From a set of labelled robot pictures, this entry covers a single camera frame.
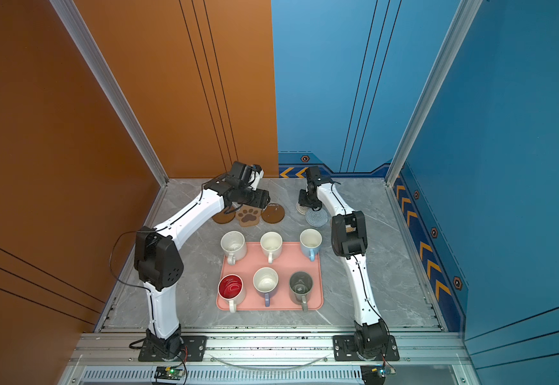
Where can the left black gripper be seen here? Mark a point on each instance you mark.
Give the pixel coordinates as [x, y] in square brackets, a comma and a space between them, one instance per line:
[262, 198]

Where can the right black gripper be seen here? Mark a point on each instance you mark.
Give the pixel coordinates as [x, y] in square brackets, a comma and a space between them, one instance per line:
[302, 200]

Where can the blue grey woven coaster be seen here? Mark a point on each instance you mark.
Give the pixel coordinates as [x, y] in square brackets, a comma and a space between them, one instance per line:
[316, 218]

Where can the paw shaped cork coaster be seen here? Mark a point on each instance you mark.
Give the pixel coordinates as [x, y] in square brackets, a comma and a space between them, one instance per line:
[248, 216]

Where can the plain brown round coaster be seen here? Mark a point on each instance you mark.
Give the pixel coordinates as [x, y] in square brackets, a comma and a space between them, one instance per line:
[223, 218]

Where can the dark brown rimmed coaster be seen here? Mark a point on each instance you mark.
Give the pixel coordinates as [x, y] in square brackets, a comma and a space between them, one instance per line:
[273, 213]

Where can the light blue mug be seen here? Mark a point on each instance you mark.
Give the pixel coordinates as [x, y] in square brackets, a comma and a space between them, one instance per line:
[310, 243]

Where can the white woven round coaster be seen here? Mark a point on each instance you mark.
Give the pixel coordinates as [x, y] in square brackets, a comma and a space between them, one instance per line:
[302, 209]

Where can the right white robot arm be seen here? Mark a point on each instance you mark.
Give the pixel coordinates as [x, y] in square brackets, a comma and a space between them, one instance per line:
[349, 240]

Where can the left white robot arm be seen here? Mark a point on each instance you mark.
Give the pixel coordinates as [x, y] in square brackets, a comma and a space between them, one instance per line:
[160, 265]

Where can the white mug back left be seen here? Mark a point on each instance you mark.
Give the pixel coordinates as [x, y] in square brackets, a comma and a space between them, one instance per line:
[234, 247]

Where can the white mug back middle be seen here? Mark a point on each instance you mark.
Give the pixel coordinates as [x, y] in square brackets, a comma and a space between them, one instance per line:
[272, 245]

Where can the grey green mug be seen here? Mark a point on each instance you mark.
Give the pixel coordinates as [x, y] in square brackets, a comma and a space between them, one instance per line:
[301, 285]

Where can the pink rectangular tray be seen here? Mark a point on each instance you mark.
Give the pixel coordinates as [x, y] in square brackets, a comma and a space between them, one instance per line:
[290, 261]

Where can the purple mug white inside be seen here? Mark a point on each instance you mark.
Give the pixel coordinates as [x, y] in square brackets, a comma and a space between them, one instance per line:
[266, 282]

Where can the red inside white mug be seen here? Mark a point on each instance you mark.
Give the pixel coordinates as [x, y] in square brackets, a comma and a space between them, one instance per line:
[232, 291]

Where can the circuit board right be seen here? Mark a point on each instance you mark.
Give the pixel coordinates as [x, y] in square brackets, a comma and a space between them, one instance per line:
[376, 375]

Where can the green circuit board left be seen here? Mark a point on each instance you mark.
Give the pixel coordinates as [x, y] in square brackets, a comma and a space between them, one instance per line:
[170, 375]

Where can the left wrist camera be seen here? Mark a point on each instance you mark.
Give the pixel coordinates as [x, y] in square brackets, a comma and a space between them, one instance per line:
[257, 175]

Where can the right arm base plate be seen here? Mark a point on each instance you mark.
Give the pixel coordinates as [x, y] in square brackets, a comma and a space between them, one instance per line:
[345, 349]

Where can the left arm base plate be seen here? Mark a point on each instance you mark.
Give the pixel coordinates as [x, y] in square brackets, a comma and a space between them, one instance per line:
[197, 347]

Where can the aluminium front rail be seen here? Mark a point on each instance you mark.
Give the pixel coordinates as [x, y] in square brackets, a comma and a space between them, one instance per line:
[271, 356]

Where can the aluminium corner post left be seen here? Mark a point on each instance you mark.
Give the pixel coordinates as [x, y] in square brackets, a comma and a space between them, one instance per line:
[80, 34]

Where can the aluminium corner post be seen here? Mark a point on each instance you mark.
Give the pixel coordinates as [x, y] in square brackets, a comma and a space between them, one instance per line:
[451, 45]
[80, 34]

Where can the aluminium corner post right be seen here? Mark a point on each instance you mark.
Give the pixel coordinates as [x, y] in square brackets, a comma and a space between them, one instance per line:
[451, 45]

